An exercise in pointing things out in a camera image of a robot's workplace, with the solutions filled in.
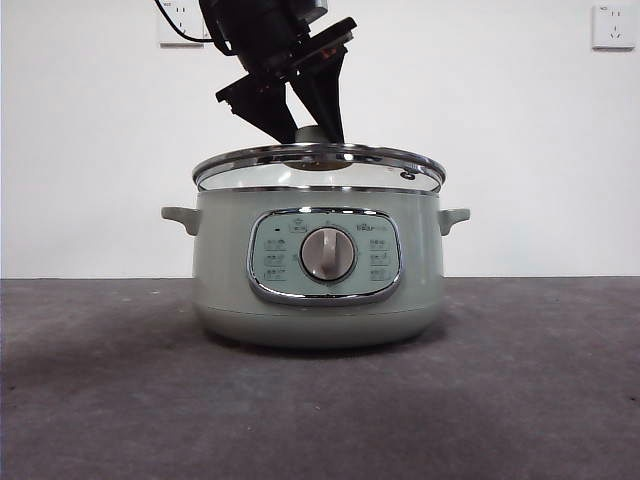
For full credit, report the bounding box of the glass lid with green knob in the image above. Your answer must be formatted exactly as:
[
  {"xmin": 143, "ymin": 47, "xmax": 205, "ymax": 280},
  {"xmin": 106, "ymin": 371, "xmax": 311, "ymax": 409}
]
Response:
[{"xmin": 191, "ymin": 124, "xmax": 445, "ymax": 195}]

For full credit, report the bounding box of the pale green electric pot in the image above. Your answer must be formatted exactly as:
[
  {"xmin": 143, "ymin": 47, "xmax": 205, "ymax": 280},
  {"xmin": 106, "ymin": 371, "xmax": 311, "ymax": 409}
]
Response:
[{"xmin": 160, "ymin": 185, "xmax": 472, "ymax": 350}]

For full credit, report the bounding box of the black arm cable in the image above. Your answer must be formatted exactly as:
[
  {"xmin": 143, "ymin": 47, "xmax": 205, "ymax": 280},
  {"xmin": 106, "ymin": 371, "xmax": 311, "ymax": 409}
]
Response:
[{"xmin": 152, "ymin": 0, "xmax": 221, "ymax": 51}]

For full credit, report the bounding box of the white wall socket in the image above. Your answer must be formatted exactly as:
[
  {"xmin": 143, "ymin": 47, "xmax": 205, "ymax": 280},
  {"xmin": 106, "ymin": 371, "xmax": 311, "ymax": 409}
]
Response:
[
  {"xmin": 159, "ymin": 0, "xmax": 206, "ymax": 49},
  {"xmin": 592, "ymin": 4, "xmax": 637, "ymax": 51}
]

